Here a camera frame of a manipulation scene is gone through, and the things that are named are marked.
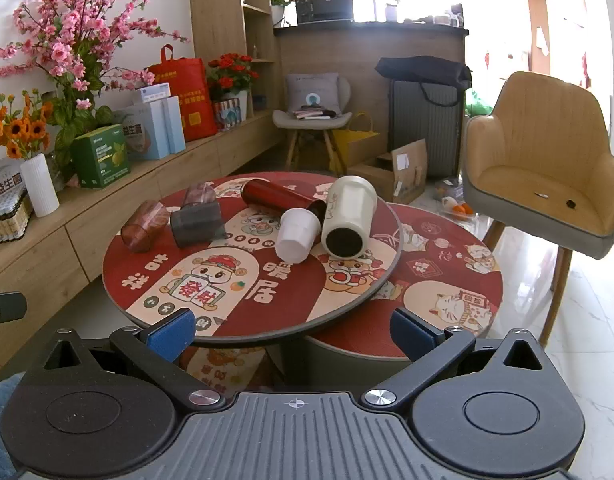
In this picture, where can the potted red roses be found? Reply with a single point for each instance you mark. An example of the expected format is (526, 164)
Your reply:
(232, 80)

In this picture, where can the yellow armchair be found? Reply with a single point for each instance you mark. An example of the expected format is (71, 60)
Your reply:
(537, 160)

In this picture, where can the yellow paper bag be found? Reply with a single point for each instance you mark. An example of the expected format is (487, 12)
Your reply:
(354, 147)

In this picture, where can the small potted plant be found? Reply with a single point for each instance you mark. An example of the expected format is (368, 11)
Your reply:
(281, 2)

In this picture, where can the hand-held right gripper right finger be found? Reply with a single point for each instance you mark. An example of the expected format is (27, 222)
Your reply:
(413, 334)

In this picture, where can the cardboard box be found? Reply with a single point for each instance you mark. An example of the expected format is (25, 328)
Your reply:
(387, 175)

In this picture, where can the purple translucent cup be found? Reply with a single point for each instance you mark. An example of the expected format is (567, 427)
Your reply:
(199, 194)

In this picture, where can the orange and white toy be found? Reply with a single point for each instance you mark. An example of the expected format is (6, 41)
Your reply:
(457, 206)

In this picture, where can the brown translucent cup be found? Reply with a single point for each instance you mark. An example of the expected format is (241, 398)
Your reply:
(143, 227)

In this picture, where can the small white cup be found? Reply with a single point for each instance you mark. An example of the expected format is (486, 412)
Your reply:
(297, 235)

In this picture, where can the black appliance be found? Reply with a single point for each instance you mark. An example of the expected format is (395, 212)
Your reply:
(324, 7)

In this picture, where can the box of small bottles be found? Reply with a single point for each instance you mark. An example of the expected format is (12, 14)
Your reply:
(4, 210)

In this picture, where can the red thermos bottle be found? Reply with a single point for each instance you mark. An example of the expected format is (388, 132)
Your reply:
(274, 194)

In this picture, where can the grey translucent cup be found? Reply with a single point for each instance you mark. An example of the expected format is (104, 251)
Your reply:
(198, 225)

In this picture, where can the low round printed table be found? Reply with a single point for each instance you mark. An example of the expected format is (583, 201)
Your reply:
(437, 285)

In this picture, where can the green bag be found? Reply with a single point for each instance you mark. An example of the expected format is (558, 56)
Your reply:
(477, 105)

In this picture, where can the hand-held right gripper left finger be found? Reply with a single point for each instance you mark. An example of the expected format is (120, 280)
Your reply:
(169, 336)

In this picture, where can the large white and blue box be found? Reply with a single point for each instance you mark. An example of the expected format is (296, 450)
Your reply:
(154, 130)

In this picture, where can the red tote bag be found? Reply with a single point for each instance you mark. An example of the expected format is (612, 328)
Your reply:
(187, 95)

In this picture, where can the wooden counter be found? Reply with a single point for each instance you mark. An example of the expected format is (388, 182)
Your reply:
(362, 52)

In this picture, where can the wooden sideboard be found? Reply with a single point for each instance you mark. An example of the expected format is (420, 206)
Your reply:
(87, 225)

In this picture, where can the green box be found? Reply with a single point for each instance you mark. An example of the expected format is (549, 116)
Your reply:
(99, 160)

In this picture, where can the white ribbed vase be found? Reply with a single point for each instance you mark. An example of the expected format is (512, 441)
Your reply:
(39, 187)

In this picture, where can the grey printed cushion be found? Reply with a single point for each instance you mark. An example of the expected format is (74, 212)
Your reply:
(312, 91)

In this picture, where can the grey suitcase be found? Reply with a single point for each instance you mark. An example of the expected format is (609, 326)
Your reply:
(424, 135)

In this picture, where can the grey chair with wooden legs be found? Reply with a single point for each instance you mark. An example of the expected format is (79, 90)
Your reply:
(307, 125)

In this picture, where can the pink blossom arrangement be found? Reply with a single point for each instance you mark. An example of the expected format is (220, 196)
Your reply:
(72, 45)

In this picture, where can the books on chair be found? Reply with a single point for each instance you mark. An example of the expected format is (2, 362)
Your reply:
(314, 112)

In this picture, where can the large cream tumbler cup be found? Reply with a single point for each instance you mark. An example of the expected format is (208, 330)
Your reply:
(348, 205)

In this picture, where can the orange sunflowers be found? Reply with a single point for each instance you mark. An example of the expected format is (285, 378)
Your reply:
(19, 127)

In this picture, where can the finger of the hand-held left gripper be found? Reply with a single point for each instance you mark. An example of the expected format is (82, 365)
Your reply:
(7, 308)

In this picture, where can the black bag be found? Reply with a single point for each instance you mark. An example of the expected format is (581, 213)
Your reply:
(422, 72)

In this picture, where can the wooden shelf unit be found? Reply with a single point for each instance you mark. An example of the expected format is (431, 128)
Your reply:
(214, 15)

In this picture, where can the small white box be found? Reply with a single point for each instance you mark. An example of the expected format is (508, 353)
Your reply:
(152, 95)

